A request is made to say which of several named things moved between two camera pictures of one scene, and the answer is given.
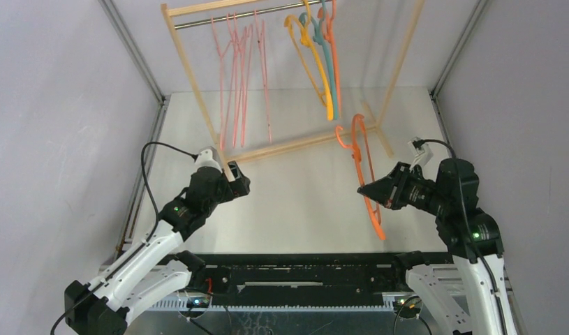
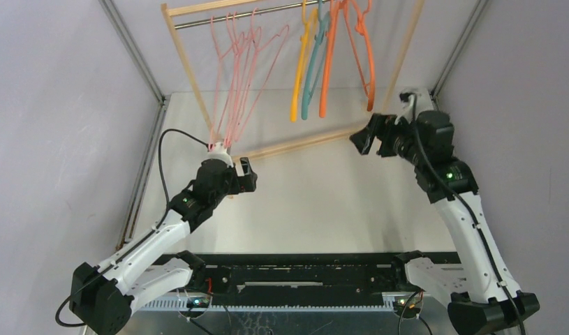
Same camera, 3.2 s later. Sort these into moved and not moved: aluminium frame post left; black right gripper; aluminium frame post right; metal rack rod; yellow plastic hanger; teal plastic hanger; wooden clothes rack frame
Moved: yellow plastic hanger; teal plastic hanger; black right gripper
Not moved: metal rack rod; aluminium frame post right; aluminium frame post left; wooden clothes rack frame
